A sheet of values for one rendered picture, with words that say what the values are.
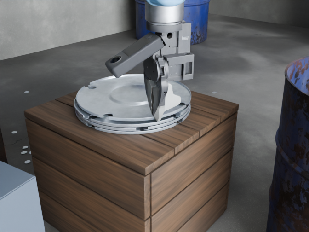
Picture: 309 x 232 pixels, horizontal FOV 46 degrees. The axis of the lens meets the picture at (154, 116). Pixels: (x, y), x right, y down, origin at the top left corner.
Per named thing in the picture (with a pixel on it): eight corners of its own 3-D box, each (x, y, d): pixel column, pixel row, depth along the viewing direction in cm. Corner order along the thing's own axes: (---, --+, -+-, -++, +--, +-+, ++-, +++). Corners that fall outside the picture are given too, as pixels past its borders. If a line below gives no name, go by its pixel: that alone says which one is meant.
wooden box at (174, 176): (227, 209, 110) (239, 103, 94) (146, 295, 83) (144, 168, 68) (129, 162, 132) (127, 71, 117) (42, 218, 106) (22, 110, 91)
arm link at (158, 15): (154, 2, 64) (137, -3, 71) (154, 29, 66) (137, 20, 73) (191, 0, 67) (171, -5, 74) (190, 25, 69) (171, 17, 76)
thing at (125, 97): (114, 71, 110) (114, 68, 109) (206, 85, 99) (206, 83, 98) (52, 107, 86) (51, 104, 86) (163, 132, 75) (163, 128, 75)
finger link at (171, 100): (183, 122, 79) (184, 82, 75) (158, 127, 77) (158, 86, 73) (176, 116, 81) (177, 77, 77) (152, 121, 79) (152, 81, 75)
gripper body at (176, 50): (193, 82, 75) (196, 23, 70) (156, 89, 72) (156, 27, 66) (176, 71, 81) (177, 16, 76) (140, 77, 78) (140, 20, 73)
